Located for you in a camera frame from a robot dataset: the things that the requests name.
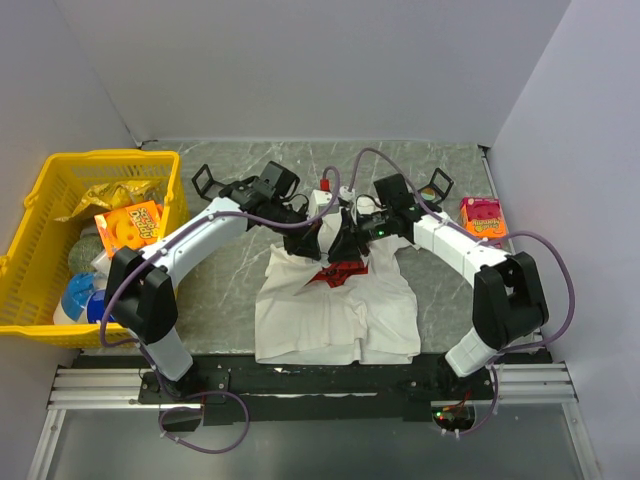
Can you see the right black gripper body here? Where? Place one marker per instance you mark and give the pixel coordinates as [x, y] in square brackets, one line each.
[376, 225]

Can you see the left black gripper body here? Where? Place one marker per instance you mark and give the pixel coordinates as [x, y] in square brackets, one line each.
[293, 235]

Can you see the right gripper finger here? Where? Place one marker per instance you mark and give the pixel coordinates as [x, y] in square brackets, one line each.
[348, 228]
[348, 246]

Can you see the green round brooch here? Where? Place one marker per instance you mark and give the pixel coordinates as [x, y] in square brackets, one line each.
[428, 194]

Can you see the white Coca-Cola t-shirt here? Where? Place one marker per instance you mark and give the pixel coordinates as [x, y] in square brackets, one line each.
[370, 319]

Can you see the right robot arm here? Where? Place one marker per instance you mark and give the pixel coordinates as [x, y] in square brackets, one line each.
[508, 298]

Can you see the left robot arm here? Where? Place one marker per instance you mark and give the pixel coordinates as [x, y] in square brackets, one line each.
[140, 293]

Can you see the black folding mirror right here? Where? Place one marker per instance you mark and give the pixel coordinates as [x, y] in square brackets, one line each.
[441, 183]

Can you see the black folding mirror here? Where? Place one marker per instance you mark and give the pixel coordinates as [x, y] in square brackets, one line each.
[205, 185]
[441, 183]

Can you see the pink orange sponge box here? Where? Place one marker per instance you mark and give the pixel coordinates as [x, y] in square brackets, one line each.
[483, 217]

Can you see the black folding mirror left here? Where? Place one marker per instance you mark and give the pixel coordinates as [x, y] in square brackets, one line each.
[205, 185]

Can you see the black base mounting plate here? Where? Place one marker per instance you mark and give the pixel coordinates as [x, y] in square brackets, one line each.
[225, 389]

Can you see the orange Scrub Daddy box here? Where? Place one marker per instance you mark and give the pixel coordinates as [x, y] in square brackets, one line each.
[134, 226]

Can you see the gold snack bag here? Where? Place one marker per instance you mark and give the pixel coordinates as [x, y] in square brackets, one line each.
[107, 197]

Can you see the blue white canister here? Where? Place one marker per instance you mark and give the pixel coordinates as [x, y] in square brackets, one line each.
[95, 307]

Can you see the green scrub sponge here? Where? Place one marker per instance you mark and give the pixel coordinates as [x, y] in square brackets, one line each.
[83, 253]

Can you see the blue lid white container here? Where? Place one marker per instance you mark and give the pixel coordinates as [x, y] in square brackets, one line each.
[72, 307]

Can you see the yellow plastic basket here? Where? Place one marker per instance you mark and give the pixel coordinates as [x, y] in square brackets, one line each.
[35, 272]

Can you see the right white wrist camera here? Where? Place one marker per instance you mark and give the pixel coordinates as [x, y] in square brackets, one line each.
[347, 197]

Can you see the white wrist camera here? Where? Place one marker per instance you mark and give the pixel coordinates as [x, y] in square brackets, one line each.
[320, 202]
[347, 197]

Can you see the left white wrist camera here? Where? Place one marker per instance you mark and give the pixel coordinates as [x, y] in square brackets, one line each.
[320, 202]

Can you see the aluminium rail frame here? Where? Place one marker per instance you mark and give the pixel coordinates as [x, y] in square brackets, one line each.
[83, 389]

